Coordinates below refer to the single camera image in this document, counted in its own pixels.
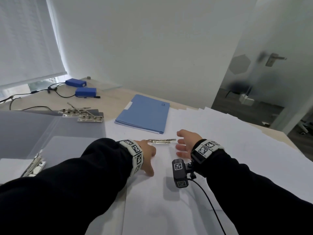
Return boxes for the person's right hand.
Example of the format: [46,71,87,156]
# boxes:
[175,129,203,159]

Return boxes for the person's left hand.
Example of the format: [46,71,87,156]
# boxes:
[134,140,157,177]

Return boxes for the single metal file clip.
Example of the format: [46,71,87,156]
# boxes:
[146,138,176,145]

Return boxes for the blue folder with inner slot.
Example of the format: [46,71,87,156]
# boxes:
[115,94,171,133]

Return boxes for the pile of white paper sheets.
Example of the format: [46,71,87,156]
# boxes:
[84,106,313,235]

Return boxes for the person's right forearm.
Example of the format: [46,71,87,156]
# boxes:
[193,149,313,235]

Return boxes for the person's left forearm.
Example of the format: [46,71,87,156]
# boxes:
[0,138,134,235]

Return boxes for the white wristband with black markers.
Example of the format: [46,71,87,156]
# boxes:
[190,139,225,164]
[119,139,144,177]

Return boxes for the white box behind glass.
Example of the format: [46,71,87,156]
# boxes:
[239,94,255,106]

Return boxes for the dark chair behind glass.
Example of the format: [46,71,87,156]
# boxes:
[225,82,250,98]

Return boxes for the blue battery pack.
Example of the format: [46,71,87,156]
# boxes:
[65,78,87,88]
[75,87,97,98]

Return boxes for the gray hexagon sticker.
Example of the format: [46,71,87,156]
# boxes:
[229,54,252,75]

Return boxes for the frosted glass door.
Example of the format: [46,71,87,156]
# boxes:
[211,0,313,128]

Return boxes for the white roller blind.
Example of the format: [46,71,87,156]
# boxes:
[0,0,68,90]

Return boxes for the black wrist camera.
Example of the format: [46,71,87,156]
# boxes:
[172,158,196,189]

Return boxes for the black camera cable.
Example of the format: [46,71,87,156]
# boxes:
[188,178,227,235]

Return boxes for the silver door handle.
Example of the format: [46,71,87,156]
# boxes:
[266,53,287,67]

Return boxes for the black power cable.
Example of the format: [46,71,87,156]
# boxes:
[9,96,53,112]

